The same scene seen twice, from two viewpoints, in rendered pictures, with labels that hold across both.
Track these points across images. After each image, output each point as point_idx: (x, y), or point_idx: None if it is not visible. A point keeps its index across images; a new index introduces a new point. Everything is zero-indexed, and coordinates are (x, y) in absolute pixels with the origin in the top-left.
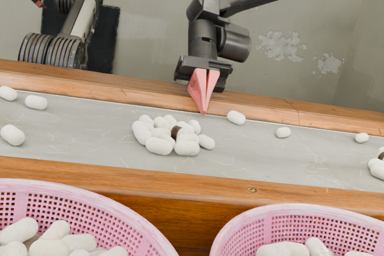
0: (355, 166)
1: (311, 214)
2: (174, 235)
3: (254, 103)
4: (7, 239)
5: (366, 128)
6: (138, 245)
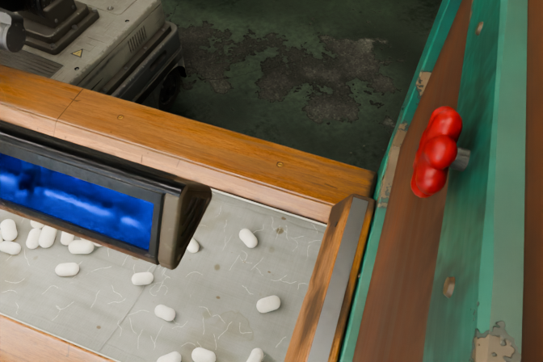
0: (2, 218)
1: None
2: None
3: (20, 103)
4: None
5: (127, 152)
6: None
